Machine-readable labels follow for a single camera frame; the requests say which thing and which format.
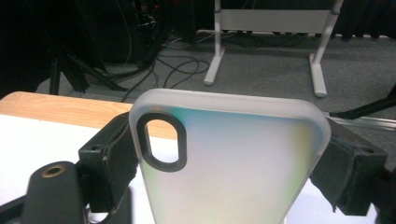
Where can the black tripod stand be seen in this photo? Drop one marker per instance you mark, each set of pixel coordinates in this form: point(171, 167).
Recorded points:
point(367, 109)
point(55, 77)

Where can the white metal stand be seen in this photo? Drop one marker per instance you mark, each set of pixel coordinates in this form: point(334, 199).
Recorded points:
point(271, 20)

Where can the metal floor rail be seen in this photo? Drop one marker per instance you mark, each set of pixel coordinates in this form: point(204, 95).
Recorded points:
point(364, 123)

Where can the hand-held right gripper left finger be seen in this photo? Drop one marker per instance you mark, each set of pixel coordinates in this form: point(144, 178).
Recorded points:
point(109, 161)

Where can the iridescent translucent phone case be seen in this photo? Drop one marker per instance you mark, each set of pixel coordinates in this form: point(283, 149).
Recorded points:
point(233, 171)

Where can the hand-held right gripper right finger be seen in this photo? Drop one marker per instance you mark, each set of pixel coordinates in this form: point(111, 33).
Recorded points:
point(345, 174)

